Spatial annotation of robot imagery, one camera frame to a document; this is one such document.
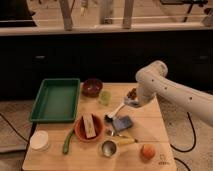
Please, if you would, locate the green plastic cup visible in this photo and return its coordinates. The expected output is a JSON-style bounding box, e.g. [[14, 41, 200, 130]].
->
[[99, 91, 111, 105]]

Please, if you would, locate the orange fruit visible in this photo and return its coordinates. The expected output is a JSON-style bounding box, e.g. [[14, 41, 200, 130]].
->
[[140, 144, 156, 160]]

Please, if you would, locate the white handled brush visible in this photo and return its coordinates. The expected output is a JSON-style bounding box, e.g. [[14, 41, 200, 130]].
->
[[104, 102, 125, 122]]

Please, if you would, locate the green cucumber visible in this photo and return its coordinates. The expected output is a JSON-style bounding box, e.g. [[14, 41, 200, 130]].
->
[[62, 129, 74, 155]]

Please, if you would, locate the black cable left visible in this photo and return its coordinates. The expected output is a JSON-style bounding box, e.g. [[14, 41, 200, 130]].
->
[[0, 112, 30, 144]]

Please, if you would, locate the black cable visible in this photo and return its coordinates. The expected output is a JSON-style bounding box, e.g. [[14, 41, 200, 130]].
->
[[0, 112, 30, 144], [169, 111, 198, 171]]

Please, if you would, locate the metal measuring cup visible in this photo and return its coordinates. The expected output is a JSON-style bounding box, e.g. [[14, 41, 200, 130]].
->
[[100, 137, 138, 158]]

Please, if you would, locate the wooden block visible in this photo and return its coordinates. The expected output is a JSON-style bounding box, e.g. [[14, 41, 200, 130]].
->
[[83, 114, 96, 138]]

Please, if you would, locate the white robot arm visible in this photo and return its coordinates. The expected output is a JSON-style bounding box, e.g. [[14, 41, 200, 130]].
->
[[135, 60, 213, 127]]

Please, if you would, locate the blue sponge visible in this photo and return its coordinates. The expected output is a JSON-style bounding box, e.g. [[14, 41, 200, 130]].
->
[[112, 116, 133, 132]]

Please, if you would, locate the small metal spoon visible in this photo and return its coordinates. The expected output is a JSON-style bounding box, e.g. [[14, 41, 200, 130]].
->
[[105, 129, 128, 138]]

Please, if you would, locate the dark red bowl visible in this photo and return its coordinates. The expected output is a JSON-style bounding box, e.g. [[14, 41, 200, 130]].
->
[[82, 78, 103, 97]]

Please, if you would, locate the green plastic tray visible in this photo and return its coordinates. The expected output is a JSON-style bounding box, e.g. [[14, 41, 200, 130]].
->
[[29, 78, 80, 123]]

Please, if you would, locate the black cable right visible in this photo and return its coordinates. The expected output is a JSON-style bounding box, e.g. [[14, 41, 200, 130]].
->
[[169, 111, 198, 171]]

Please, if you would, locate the orange bowl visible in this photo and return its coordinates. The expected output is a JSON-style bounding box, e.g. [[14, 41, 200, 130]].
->
[[74, 114, 104, 143]]

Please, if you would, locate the brown dried food pile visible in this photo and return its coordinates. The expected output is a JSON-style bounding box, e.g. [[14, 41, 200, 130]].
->
[[127, 88, 137, 100]]

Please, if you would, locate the grey-blue towel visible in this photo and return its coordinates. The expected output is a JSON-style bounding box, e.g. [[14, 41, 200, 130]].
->
[[124, 98, 139, 107]]

